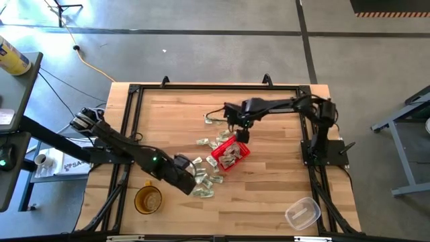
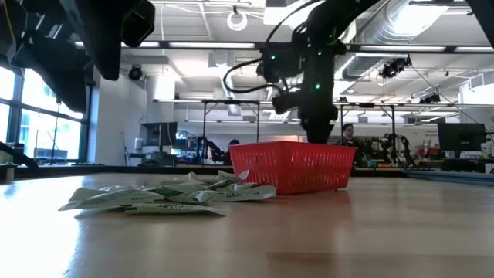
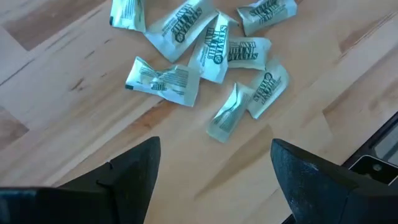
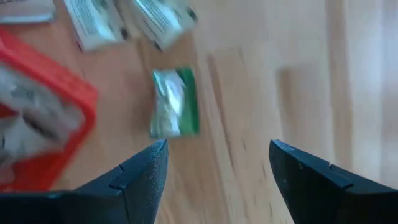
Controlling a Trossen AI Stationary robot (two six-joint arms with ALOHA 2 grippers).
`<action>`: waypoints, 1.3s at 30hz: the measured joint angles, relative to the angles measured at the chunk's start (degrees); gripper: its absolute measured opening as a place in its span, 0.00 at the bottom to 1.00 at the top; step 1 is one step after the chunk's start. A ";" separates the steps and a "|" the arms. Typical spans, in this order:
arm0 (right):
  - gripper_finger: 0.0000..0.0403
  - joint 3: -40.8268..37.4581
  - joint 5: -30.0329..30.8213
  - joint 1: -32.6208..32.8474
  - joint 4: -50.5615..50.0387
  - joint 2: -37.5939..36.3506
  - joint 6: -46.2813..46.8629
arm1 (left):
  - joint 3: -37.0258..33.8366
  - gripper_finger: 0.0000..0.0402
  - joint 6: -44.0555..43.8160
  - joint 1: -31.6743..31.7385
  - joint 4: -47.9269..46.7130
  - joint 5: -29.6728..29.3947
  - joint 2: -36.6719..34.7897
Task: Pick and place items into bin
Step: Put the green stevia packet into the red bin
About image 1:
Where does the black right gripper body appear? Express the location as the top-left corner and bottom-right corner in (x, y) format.
(235, 129), (251, 145)

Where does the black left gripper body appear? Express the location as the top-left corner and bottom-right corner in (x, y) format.
(161, 165), (189, 192)

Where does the red slotted plastic basket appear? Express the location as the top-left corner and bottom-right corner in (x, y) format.
(210, 134), (251, 173)

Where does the amber glass mug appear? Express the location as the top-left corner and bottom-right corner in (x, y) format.
(133, 180), (164, 215)

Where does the clear plastic container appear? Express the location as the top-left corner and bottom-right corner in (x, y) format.
(284, 196), (322, 231)

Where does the white printed box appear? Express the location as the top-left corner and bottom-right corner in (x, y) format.
(55, 139), (93, 175)

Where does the black diagonal desk bar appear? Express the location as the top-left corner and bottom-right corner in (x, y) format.
(19, 116), (92, 163)

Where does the white cup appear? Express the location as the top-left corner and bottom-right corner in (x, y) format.
(34, 153), (54, 169)

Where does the gray metal cart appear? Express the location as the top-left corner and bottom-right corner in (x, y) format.
(371, 85), (430, 198)

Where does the black computer mouse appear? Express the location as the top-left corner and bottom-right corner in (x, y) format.
(0, 143), (16, 172)

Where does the gray desk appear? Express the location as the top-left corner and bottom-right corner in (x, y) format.
(0, 52), (44, 212)

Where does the black hazard striped mat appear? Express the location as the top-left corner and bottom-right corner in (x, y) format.
(349, 0), (430, 18)

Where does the yellow wipes canister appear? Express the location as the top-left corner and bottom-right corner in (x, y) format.
(0, 35), (32, 77)

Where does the black tripod stand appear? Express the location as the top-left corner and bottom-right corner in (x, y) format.
(52, 0), (84, 28)

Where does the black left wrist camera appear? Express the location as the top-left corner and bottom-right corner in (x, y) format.
(173, 154), (192, 171)

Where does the black aluminium table frame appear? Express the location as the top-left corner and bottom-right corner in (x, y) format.
(75, 73), (362, 242)

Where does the silver metal bracket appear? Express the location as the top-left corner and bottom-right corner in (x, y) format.
(294, 236), (332, 242)
(106, 235), (145, 242)

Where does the yellow floor cable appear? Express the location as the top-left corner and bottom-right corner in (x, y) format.
(43, 0), (117, 83)

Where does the black floor cable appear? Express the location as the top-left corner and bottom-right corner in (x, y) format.
(38, 69), (107, 117)

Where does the blue shelf frame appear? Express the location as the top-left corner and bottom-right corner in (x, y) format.
(18, 140), (91, 212)

